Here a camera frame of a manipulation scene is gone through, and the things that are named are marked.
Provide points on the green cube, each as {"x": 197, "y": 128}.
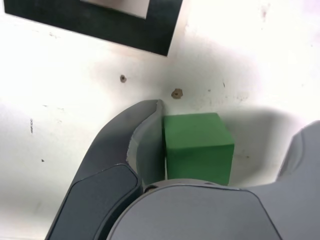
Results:
{"x": 197, "y": 152}

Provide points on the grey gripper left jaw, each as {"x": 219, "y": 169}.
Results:
{"x": 105, "y": 155}

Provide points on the black tape square outline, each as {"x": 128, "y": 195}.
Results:
{"x": 100, "y": 27}

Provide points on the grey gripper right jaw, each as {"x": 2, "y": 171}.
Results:
{"x": 200, "y": 215}

